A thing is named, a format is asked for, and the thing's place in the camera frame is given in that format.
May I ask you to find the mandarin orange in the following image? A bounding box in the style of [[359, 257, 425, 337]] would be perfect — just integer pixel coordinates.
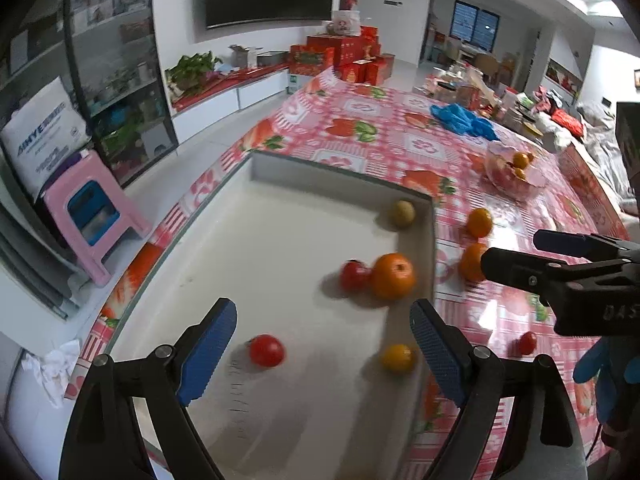
[[458, 242, 487, 283], [465, 208, 494, 240]]

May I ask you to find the small red tomato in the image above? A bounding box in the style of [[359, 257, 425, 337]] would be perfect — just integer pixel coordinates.
[[518, 332, 537, 356]]

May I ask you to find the red cherry tomato front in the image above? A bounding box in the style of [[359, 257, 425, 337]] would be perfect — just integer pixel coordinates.
[[248, 334, 286, 368]]

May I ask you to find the red cherry tomato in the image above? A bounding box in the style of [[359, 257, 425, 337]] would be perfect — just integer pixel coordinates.
[[340, 259, 371, 294], [248, 334, 286, 368]]

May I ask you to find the blue gloved right hand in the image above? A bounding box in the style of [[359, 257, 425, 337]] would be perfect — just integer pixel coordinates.
[[573, 336, 639, 425]]

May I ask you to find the crumpled white tissue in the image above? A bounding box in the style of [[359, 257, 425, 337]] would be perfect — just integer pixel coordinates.
[[21, 339, 80, 408]]

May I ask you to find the red strawberry checkered tablecloth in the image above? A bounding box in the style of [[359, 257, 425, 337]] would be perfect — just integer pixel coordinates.
[[66, 73, 602, 479]]

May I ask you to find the yellow cherry tomato in tray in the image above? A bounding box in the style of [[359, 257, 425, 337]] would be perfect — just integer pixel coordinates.
[[380, 344, 416, 375]]

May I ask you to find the large orange in tray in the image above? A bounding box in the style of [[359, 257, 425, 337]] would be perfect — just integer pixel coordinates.
[[370, 252, 416, 301]]

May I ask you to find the green-brown kiwi fruit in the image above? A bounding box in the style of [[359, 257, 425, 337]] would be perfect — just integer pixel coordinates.
[[390, 200, 416, 229]]

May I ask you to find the blue plastic bag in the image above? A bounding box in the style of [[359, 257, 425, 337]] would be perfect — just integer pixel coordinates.
[[431, 104, 498, 141]]

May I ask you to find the red cherry tomato beside orange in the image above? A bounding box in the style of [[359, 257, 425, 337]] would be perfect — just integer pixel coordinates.
[[340, 259, 371, 294]]

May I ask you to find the white shallow tray box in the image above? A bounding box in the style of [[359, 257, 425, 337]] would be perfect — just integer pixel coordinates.
[[107, 153, 435, 479]]

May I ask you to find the pink plastic stool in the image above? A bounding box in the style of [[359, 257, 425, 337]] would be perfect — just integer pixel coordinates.
[[43, 150, 152, 287]]

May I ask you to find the stack of red gift boxes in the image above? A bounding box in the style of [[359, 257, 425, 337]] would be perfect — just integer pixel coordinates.
[[288, 26, 395, 86]]

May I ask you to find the white red plastic bag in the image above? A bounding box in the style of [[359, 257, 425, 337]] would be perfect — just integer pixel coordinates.
[[326, 10, 361, 37]]

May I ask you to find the white printed bag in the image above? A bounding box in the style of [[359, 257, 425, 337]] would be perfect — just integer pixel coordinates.
[[1, 77, 90, 200]]

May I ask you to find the white low tv console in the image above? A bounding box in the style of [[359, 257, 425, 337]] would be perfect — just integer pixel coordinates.
[[171, 64, 288, 144]]

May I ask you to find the green potted plant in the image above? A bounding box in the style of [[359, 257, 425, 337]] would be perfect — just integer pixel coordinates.
[[165, 51, 222, 98]]

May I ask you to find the glass display cabinet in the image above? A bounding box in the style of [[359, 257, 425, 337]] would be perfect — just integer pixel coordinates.
[[1, 0, 177, 186]]

